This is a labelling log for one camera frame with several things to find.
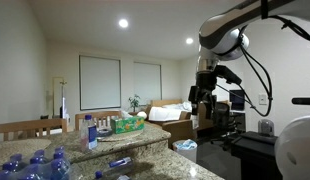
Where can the wrist mounted camera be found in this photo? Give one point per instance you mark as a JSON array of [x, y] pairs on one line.
[[230, 76]]

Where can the clear bottle blue label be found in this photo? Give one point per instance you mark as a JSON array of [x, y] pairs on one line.
[[120, 163], [89, 133]]

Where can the large white window blind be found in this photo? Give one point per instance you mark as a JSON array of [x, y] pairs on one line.
[[100, 83]]

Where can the black computer monitor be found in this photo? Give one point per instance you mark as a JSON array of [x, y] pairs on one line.
[[237, 100]]

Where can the white bedding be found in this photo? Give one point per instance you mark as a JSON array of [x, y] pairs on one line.
[[168, 111]]

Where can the grey metal appliance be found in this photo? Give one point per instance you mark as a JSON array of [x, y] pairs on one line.
[[265, 127]]

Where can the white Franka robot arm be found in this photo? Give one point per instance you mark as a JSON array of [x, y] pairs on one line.
[[221, 30]]

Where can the green potted plant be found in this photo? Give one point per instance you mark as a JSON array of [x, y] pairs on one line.
[[135, 101]]

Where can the white trash bin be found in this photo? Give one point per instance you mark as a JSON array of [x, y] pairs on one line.
[[185, 151]]

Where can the dark tape roll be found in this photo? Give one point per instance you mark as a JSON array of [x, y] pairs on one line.
[[105, 132]]

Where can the shrink-wrapped water bottle pack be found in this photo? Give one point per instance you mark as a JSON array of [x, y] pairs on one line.
[[45, 166]]

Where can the tall framed mirror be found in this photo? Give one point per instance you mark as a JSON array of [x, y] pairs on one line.
[[56, 96]]

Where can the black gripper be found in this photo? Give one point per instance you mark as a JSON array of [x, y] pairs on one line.
[[203, 93]]

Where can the white light switch plate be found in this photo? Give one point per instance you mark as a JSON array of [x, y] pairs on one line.
[[263, 99]]

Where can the black office chair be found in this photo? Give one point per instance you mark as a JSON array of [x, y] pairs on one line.
[[225, 115]]

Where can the round ceiling light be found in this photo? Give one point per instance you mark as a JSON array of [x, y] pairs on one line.
[[189, 41], [123, 23]]

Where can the green floral tissue box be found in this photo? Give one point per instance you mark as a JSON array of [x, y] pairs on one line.
[[128, 125]]

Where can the white round cushion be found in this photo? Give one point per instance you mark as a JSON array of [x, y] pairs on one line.
[[142, 115]]

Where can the wooden chair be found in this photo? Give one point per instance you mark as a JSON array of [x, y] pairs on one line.
[[28, 126], [95, 115]]

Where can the brown cardboard box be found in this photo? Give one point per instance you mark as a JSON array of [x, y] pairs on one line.
[[202, 121]]

